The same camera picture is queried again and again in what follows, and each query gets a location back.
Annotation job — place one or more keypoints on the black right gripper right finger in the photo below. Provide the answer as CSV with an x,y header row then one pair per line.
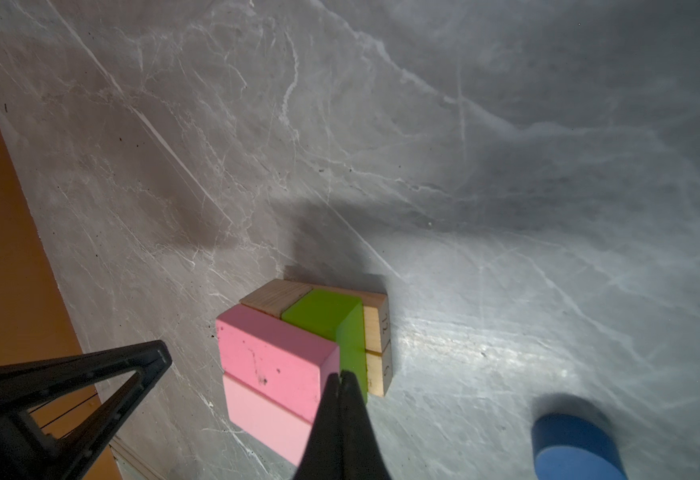
x,y
342,444

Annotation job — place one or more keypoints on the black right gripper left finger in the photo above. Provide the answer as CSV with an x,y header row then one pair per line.
x,y
57,416

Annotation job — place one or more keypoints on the pink block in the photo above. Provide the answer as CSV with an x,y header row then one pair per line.
x,y
276,427
288,365

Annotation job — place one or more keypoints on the green wood block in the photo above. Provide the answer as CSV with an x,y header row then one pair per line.
x,y
336,317

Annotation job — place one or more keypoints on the engraved natural wood block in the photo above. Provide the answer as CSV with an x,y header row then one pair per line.
x,y
379,370
376,316

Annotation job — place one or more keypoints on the long natural wood block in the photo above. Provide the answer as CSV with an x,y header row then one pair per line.
x,y
275,297

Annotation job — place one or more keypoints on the blue round block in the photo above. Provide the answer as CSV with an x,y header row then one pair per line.
x,y
569,447

